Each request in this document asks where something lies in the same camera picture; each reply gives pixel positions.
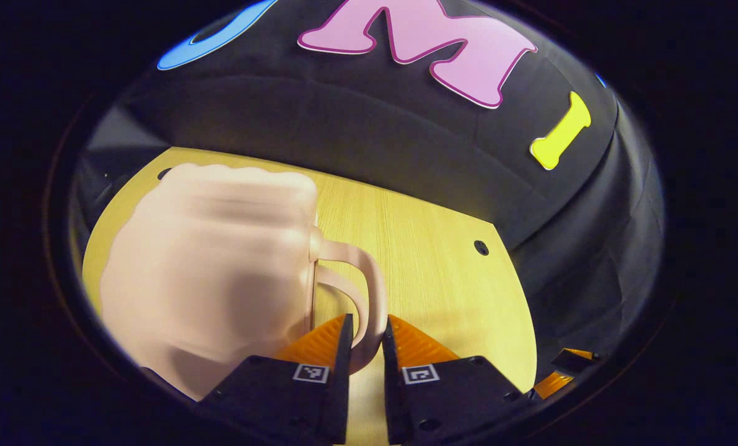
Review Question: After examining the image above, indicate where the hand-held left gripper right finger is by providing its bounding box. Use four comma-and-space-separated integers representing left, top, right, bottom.
380, 313, 529, 445

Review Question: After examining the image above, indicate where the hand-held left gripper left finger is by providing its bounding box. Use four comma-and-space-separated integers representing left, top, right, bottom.
198, 313, 354, 445

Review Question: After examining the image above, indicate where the pink suitcase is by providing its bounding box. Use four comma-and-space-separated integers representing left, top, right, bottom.
99, 162, 389, 402

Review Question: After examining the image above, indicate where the black backdrop cloth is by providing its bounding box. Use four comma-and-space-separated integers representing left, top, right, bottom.
71, 0, 667, 385

